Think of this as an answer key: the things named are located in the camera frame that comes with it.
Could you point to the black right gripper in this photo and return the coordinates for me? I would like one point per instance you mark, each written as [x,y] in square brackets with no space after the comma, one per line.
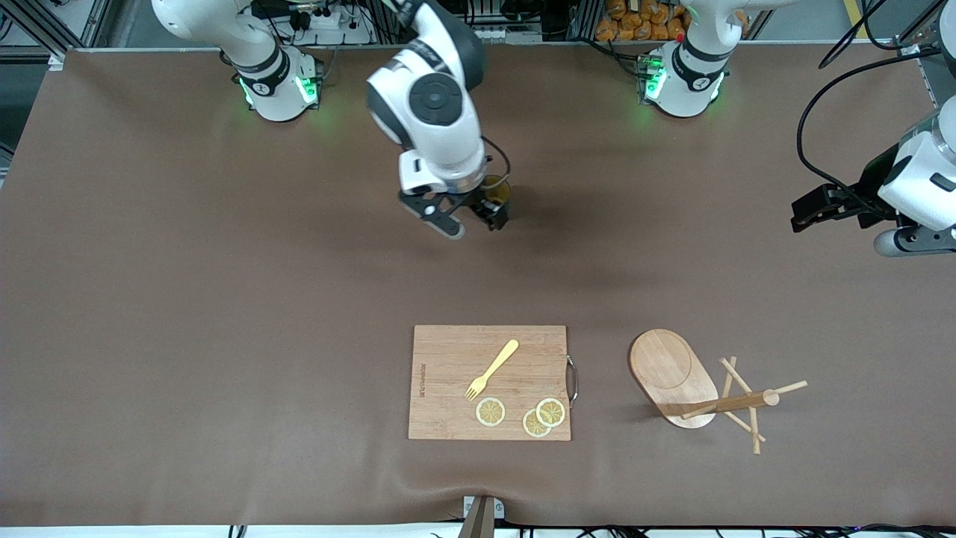
[484,206]

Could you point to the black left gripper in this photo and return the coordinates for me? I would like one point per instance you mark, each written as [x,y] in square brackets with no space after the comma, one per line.
[872,184]

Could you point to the teal cup yellow inside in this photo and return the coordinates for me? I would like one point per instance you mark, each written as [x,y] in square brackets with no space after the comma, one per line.
[499,190]

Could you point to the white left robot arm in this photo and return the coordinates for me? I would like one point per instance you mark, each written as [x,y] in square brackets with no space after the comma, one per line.
[922,172]

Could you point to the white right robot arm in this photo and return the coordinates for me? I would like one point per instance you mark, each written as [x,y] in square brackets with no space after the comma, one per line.
[433,112]

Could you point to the wooden mug tree rack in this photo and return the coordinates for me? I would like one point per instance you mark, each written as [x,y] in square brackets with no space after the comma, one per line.
[665,366]

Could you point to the yellow plastic fork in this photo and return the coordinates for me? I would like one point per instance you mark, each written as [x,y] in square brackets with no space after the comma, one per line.
[493,368]

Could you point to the white terminal block row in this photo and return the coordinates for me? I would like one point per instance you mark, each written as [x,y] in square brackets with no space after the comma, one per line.
[515,34]

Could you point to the bamboo cutting board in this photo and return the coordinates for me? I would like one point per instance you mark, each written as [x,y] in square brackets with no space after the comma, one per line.
[448,388]

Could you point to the lemon slice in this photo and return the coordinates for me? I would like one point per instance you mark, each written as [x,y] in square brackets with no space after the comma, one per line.
[551,412]
[532,427]
[491,412]

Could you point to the white power strip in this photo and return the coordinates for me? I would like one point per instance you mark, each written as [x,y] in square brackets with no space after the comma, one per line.
[328,26]

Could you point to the brown table mat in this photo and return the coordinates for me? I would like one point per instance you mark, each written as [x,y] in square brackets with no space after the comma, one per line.
[224,411]

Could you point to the gray camera mount post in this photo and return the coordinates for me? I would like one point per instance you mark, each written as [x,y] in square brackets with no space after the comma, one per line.
[480,519]

